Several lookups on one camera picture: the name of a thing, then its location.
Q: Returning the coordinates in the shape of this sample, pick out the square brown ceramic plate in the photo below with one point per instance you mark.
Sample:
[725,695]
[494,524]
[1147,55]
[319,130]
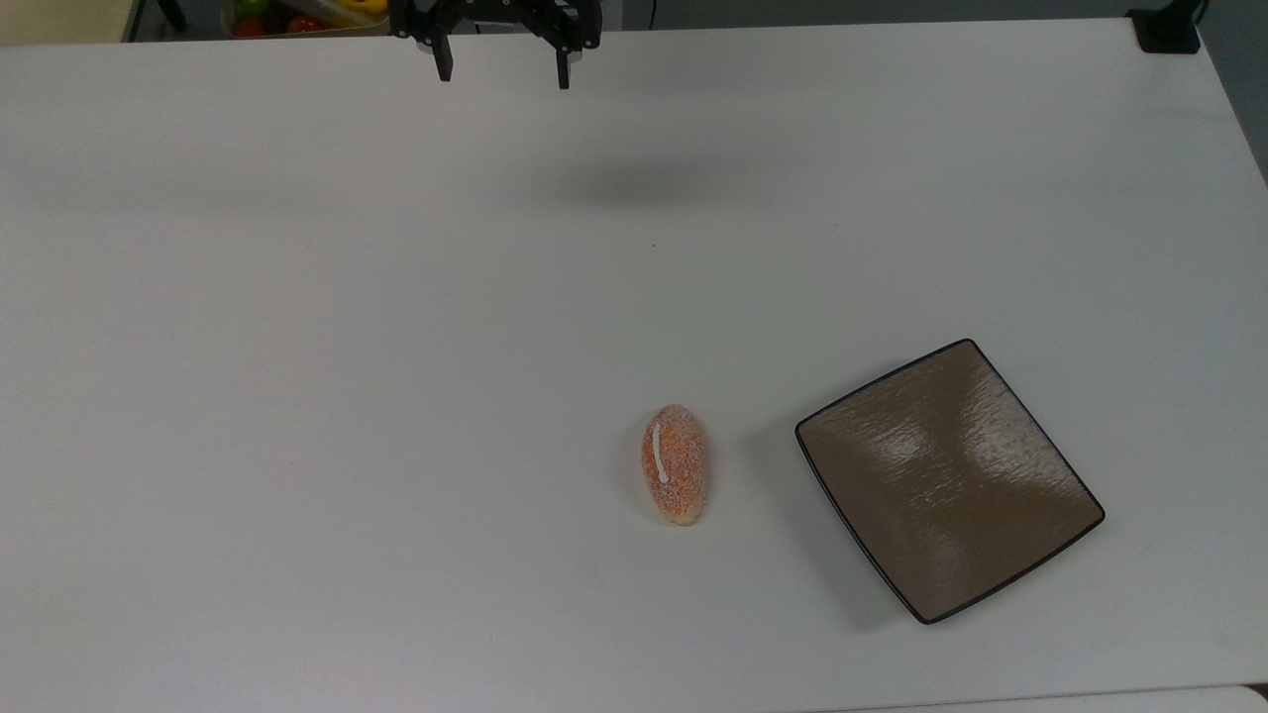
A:
[946,485]

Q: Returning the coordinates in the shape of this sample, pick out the fruit basket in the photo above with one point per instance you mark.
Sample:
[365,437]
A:
[297,30]

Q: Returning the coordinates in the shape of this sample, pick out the green toy apple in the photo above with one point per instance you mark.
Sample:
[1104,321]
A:
[254,6]

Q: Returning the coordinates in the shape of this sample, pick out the red toy tomato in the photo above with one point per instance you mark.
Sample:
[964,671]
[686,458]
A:
[248,28]
[304,24]

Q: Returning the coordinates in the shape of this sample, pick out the orange fruit slice toy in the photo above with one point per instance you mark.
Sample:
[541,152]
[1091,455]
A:
[675,465]

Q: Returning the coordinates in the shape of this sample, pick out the yellow toy banana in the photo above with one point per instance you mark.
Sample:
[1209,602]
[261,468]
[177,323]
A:
[359,6]

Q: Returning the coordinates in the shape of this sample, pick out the beige board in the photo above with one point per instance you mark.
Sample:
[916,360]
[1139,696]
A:
[64,20]

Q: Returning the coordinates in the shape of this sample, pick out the black table clamp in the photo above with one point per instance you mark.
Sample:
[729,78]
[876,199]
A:
[1169,28]

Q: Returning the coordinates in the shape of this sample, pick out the black stand leg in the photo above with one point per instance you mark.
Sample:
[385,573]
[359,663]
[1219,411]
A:
[170,12]

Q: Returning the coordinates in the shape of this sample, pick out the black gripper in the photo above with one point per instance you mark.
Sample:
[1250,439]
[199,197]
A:
[495,12]

